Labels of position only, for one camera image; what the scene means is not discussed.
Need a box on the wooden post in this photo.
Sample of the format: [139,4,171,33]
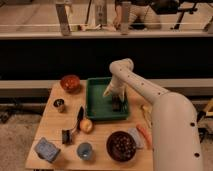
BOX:
[55,0,71,36]
[120,1,131,35]

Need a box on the person in background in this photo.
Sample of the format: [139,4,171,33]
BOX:
[113,0,179,30]

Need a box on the small metal cup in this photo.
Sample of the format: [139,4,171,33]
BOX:
[53,99,65,113]

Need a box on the blue plastic cup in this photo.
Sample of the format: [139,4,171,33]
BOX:
[77,142,93,161]

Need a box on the wooden post right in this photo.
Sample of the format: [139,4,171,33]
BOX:
[120,1,131,35]

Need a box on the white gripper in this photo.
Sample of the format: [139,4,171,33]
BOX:
[103,84,125,101]

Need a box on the grey cloth piece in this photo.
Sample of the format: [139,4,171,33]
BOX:
[127,128,144,149]

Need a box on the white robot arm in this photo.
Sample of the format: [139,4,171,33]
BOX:
[103,58,203,171]

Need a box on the dark brown bowl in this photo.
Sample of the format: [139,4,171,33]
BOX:
[106,131,136,162]

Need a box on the wooden post left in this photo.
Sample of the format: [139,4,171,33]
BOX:
[55,0,71,36]

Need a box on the orange carrot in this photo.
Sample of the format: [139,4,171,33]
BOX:
[136,124,152,149]

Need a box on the blue sponge block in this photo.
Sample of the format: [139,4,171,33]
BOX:
[34,137,60,163]

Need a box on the dark brown eraser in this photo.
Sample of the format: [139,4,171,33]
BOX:
[112,96,121,111]

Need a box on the black handled brush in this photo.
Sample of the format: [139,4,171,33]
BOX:
[62,107,84,145]

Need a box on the orange-red bowl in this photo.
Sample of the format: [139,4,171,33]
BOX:
[60,75,80,93]

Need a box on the green plastic tray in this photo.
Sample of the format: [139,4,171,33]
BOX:
[86,77,130,121]

